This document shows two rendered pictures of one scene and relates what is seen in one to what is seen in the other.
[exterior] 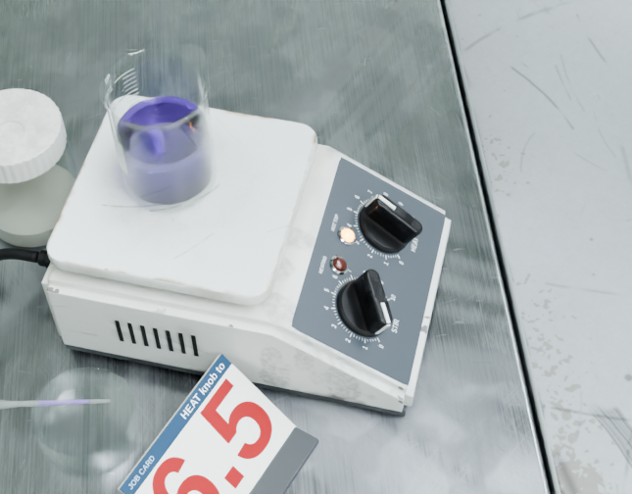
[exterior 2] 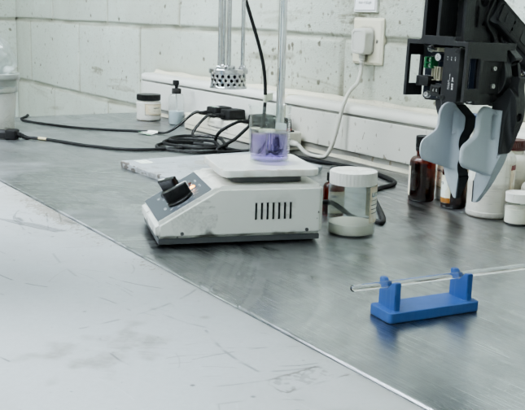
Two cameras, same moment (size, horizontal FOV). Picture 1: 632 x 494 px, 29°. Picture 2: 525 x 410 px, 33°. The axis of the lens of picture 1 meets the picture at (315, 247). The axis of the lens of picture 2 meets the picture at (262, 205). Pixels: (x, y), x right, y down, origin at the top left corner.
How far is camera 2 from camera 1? 1.47 m
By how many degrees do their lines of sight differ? 110
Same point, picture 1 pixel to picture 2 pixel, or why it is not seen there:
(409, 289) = (159, 204)
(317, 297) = (190, 178)
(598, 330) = (70, 241)
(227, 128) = (260, 167)
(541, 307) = (99, 242)
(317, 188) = (213, 183)
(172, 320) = not seen: hidden behind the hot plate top
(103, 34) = (411, 267)
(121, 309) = not seen: hidden behind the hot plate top
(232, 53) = (331, 271)
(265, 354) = not seen: hidden behind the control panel
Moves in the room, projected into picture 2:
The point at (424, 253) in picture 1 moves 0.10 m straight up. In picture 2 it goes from (159, 211) to (159, 127)
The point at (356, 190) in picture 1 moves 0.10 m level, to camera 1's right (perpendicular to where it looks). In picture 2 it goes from (199, 192) to (117, 198)
